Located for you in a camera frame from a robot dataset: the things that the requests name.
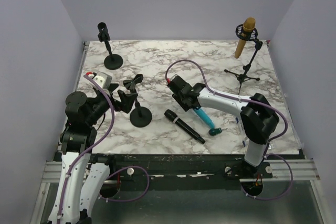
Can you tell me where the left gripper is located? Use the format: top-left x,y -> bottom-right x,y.
87,83 -> 138,125

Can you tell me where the blue microphone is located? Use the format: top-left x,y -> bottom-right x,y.
193,108 -> 215,129

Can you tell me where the black microphone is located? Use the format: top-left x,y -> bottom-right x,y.
164,109 -> 205,144

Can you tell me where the black round-base stand with clip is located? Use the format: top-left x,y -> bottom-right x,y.
123,74 -> 152,128

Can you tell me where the black tripod mic stand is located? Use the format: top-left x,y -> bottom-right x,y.
224,28 -> 263,93

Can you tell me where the gold microphone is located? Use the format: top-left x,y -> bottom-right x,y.
234,17 -> 256,59

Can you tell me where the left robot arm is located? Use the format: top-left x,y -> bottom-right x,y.
48,83 -> 138,223

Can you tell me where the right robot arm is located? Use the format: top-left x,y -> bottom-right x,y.
167,75 -> 279,178

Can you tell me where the clear plastic screw box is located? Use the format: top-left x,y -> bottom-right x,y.
235,117 -> 248,147

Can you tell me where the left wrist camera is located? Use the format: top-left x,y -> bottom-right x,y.
86,71 -> 112,90

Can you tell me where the green handled screwdriver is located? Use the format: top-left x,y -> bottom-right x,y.
208,127 -> 222,136

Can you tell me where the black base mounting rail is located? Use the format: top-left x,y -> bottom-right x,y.
86,153 -> 274,192

